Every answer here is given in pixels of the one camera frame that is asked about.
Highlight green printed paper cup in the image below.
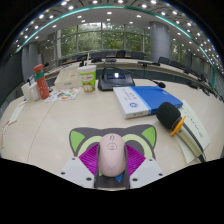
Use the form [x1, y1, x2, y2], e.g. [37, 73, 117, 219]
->
[77, 64, 98, 94]

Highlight black handheld microphone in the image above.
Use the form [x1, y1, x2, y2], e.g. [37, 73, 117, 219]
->
[155, 101, 208, 163]

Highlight white printed paper sheet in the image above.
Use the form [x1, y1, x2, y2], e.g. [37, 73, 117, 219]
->
[173, 99, 212, 165]

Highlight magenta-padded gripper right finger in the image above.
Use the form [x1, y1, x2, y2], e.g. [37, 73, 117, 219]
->
[124, 143, 166, 190]

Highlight cat face mouse pad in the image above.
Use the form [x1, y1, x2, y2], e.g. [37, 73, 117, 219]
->
[68, 124, 158, 183]

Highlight tall white cup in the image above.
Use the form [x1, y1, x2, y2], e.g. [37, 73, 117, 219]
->
[21, 83, 34, 103]

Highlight white paper booklet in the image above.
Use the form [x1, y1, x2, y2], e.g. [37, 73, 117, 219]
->
[8, 100, 28, 126]

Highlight black conference microphone console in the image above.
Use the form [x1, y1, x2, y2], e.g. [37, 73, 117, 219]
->
[97, 65, 167, 92]

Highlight red drink bottle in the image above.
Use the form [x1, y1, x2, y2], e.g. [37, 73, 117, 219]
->
[33, 63, 50, 100]

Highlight blue and white book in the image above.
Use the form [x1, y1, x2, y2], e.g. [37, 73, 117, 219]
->
[112, 85, 184, 120]

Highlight pink computer mouse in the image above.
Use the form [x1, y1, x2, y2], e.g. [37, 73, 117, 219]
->
[97, 133, 127, 178]

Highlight colourful sticker sheet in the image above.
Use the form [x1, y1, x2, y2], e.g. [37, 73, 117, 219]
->
[43, 87, 82, 103]

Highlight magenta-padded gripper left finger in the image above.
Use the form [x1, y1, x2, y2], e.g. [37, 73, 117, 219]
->
[58, 143, 101, 190]

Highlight dark office chairs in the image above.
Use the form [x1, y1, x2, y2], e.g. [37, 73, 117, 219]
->
[71, 49, 214, 98]

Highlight ceiling lights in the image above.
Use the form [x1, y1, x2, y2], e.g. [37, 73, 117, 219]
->
[13, 0, 224, 73]

